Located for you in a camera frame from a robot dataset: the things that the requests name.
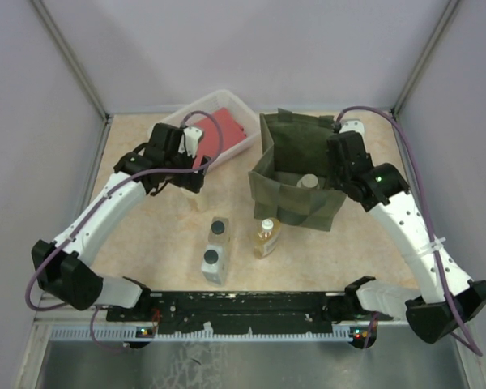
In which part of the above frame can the clear square bottle front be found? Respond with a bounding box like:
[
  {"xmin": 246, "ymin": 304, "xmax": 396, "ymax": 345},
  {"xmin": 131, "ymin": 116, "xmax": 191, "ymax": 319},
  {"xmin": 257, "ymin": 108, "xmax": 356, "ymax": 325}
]
[{"xmin": 201, "ymin": 244, "xmax": 231, "ymax": 286}]

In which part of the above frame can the cream bottle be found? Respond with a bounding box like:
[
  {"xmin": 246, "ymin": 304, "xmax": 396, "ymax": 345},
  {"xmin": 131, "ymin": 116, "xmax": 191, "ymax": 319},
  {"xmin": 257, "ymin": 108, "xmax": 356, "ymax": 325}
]
[{"xmin": 296, "ymin": 173, "xmax": 319, "ymax": 190}]

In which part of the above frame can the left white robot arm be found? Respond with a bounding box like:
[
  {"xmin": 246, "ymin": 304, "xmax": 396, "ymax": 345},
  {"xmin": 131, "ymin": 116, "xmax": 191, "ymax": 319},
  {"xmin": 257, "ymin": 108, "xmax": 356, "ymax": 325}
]
[{"xmin": 25, "ymin": 122, "xmax": 213, "ymax": 322}]

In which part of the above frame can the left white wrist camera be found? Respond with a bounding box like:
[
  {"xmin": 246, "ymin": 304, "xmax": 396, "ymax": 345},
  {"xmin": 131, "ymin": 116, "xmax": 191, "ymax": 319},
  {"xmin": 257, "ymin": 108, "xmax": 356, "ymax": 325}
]
[{"xmin": 178, "ymin": 126, "xmax": 204, "ymax": 157}]

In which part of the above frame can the clear square bottle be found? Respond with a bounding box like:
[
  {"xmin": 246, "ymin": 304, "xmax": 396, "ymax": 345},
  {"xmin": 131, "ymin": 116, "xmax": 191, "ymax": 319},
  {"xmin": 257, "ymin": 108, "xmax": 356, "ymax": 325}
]
[
  {"xmin": 201, "ymin": 244, "xmax": 231, "ymax": 286},
  {"xmin": 207, "ymin": 217, "xmax": 232, "ymax": 246}
]

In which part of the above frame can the right aluminium frame post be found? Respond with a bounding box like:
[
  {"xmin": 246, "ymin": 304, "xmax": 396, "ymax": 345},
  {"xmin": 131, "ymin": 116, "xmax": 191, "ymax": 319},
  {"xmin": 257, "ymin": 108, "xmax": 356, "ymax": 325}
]
[{"xmin": 390, "ymin": 0, "xmax": 463, "ymax": 119}]

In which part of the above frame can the purple cable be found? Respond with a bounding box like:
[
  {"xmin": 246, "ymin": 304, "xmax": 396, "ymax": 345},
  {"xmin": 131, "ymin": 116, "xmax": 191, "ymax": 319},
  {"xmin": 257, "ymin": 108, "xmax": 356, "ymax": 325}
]
[
  {"xmin": 24, "ymin": 111, "xmax": 224, "ymax": 353},
  {"xmin": 332, "ymin": 105, "xmax": 484, "ymax": 357}
]

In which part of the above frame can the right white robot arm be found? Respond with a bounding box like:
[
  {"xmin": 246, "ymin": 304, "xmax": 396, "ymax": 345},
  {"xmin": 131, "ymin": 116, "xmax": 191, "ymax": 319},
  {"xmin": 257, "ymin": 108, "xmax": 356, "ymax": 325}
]
[{"xmin": 327, "ymin": 131, "xmax": 486, "ymax": 344}]

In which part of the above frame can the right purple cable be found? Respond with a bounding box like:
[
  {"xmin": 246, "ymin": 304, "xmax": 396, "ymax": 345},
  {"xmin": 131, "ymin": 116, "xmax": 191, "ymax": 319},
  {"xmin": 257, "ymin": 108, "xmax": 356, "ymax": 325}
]
[{"xmin": 332, "ymin": 105, "xmax": 484, "ymax": 357}]

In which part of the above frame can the white plastic basket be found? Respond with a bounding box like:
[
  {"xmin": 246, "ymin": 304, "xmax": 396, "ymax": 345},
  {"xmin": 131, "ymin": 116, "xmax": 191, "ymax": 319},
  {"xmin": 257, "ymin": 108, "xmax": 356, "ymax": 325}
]
[{"xmin": 162, "ymin": 89, "xmax": 261, "ymax": 171}]

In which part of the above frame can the amber liquid bottle white cap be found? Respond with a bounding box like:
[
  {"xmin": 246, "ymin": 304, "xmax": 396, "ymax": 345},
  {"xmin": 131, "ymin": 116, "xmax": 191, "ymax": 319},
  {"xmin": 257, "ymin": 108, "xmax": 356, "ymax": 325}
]
[{"xmin": 254, "ymin": 217, "xmax": 281, "ymax": 259}]

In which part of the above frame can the left aluminium frame post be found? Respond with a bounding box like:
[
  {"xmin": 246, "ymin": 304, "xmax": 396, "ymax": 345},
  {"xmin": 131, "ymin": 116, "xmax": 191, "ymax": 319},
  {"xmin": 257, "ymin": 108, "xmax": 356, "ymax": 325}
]
[{"xmin": 28, "ymin": 0, "xmax": 109, "ymax": 122}]

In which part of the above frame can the aluminium frame post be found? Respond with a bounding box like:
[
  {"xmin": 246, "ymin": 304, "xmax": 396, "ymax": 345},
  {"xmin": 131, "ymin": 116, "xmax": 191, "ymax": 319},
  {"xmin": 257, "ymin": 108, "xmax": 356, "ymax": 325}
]
[
  {"xmin": 390, "ymin": 0, "xmax": 463, "ymax": 119},
  {"xmin": 28, "ymin": 0, "xmax": 109, "ymax": 122}
]

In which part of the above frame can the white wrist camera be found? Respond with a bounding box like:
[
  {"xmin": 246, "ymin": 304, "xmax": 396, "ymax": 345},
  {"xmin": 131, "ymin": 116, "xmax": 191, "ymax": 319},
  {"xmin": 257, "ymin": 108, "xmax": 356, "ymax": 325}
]
[
  {"xmin": 178, "ymin": 126, "xmax": 204, "ymax": 157},
  {"xmin": 337, "ymin": 119, "xmax": 365, "ymax": 138}
]

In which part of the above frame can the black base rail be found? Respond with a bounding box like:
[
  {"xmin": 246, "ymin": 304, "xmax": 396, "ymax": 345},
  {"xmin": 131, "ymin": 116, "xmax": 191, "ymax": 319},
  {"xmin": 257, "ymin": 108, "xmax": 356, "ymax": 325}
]
[{"xmin": 106, "ymin": 291, "xmax": 372, "ymax": 334}]

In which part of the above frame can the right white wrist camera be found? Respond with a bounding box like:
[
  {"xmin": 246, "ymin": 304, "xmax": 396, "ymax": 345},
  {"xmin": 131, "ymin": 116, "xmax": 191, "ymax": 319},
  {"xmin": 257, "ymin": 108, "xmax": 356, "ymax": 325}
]
[{"xmin": 337, "ymin": 119, "xmax": 365, "ymax": 138}]

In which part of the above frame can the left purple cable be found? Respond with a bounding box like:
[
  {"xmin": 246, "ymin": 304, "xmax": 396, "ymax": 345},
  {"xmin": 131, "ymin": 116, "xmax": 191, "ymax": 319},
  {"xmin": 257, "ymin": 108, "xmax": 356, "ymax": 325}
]
[{"xmin": 24, "ymin": 111, "xmax": 224, "ymax": 353}]

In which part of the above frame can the olive green canvas bag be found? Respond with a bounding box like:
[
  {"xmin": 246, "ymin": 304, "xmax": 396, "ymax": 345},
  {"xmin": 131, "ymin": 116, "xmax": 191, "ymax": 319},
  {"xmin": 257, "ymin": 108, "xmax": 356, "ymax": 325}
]
[{"xmin": 248, "ymin": 109, "xmax": 347, "ymax": 232}]

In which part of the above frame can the red cloth in basket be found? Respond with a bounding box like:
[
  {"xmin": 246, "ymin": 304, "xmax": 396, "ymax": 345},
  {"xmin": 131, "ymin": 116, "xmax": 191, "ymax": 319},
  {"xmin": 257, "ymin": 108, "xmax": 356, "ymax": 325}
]
[{"xmin": 192, "ymin": 108, "xmax": 247, "ymax": 167}]

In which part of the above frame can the white slotted cable duct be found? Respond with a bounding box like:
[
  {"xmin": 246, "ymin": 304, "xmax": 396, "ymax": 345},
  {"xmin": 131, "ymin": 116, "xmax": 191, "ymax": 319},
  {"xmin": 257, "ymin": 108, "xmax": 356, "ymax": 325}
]
[{"xmin": 49, "ymin": 323, "xmax": 369, "ymax": 343}]

